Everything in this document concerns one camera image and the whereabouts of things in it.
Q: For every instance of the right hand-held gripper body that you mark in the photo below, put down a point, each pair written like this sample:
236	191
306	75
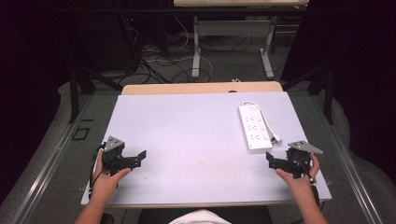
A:
298	158

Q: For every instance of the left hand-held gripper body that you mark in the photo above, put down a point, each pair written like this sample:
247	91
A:
112	153

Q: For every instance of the person's right hand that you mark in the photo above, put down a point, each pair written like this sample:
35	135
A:
299	186

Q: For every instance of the person's left hand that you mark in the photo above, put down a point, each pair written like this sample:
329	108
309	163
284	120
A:
107	183

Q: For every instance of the white power strip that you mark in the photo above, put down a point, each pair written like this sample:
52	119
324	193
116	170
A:
255	129
268	123

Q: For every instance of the person's black trousers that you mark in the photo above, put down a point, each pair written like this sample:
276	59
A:
249	215

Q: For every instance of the wooden table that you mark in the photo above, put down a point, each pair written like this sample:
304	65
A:
199	146

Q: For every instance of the black metal stand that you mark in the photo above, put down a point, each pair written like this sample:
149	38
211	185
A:
327	90
79	87

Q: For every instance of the person's white shirt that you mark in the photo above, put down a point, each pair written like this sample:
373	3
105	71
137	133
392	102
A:
199	217

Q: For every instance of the black computer tower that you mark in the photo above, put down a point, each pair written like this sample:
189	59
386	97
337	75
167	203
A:
106	40

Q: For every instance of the white-legged desk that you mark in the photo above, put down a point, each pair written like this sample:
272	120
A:
232	28

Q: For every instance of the black floor socket frame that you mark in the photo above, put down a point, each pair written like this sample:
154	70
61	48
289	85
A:
81	133

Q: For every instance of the aluminium floor rail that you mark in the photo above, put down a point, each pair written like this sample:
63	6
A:
46	165
348	168

